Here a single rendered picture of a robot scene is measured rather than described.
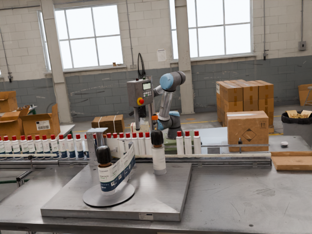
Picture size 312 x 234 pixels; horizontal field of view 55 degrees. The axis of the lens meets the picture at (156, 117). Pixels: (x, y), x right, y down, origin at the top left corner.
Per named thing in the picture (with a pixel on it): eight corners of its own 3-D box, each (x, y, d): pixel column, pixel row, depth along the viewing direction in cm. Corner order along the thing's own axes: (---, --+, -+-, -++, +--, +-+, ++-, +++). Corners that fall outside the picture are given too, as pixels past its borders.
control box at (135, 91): (128, 106, 233) (126, 81, 229) (145, 102, 244) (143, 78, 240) (137, 107, 226) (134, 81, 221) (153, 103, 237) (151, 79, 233)
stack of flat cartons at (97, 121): (93, 137, 631) (90, 122, 624) (96, 130, 684) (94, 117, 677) (123, 134, 633) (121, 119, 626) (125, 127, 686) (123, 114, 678)
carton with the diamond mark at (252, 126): (229, 152, 240) (227, 119, 234) (227, 142, 263) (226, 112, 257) (269, 151, 234) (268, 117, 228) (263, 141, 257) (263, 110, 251)
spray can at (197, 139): (194, 158, 225) (192, 132, 220) (194, 155, 230) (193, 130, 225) (201, 158, 224) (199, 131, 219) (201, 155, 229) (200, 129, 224)
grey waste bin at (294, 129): (288, 162, 418) (289, 119, 404) (277, 152, 460) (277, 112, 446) (319, 160, 416) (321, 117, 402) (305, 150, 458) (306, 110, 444)
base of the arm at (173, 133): (166, 139, 270) (165, 128, 268) (168, 133, 284) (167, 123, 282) (183, 138, 267) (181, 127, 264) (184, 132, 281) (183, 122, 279)
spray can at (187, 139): (185, 158, 226) (183, 132, 222) (185, 155, 231) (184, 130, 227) (191, 158, 225) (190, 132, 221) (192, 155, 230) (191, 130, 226)
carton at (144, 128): (131, 133, 281) (130, 126, 279) (132, 130, 293) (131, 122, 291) (148, 132, 280) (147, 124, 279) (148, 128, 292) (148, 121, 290)
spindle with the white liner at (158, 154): (152, 175, 202) (148, 132, 195) (155, 169, 210) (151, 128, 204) (165, 175, 200) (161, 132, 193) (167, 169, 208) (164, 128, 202)
